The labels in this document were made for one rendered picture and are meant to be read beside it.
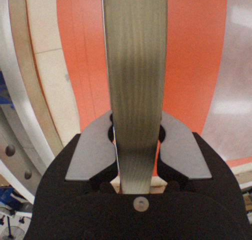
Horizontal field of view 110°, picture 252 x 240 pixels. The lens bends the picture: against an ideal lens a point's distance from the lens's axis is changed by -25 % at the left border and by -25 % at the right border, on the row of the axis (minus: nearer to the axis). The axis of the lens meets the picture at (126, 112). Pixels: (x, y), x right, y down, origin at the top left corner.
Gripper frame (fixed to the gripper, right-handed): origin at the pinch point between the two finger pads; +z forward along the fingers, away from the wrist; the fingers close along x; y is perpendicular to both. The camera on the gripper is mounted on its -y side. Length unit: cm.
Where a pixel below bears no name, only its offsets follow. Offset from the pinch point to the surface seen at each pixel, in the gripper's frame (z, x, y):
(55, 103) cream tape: 5.3, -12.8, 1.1
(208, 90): 5.3, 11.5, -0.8
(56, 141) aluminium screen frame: 4.0, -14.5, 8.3
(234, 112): 5.3, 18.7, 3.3
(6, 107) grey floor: 101, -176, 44
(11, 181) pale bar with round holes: -3.3, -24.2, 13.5
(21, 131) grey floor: 101, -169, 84
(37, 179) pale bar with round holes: 0.1, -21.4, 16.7
